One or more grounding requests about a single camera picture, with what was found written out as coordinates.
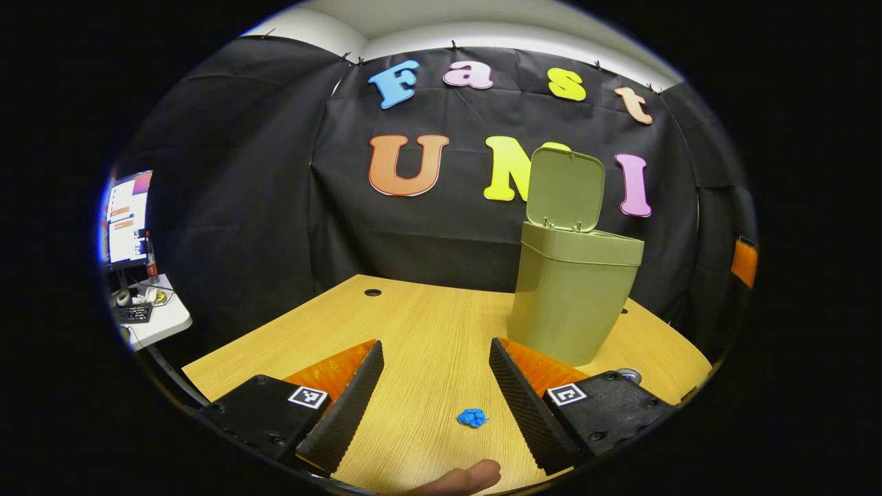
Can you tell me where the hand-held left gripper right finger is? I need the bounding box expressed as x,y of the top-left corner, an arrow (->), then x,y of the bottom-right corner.
488,336 -> 679,476

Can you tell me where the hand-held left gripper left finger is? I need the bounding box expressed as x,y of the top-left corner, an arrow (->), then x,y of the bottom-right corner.
200,339 -> 385,476

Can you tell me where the green desktop garbage bin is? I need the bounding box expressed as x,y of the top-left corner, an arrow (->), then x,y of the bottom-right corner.
506,146 -> 645,368

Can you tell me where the wooden desktop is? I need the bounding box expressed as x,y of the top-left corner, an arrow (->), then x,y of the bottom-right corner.
181,274 -> 714,495

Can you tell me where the white side table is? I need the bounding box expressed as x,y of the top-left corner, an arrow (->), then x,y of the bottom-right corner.
114,274 -> 194,352

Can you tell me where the black backdrop cloth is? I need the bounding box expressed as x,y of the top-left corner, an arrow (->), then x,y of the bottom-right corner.
114,34 -> 759,366

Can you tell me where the computer monitor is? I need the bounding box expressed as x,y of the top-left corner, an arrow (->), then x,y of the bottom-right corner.
103,170 -> 154,271

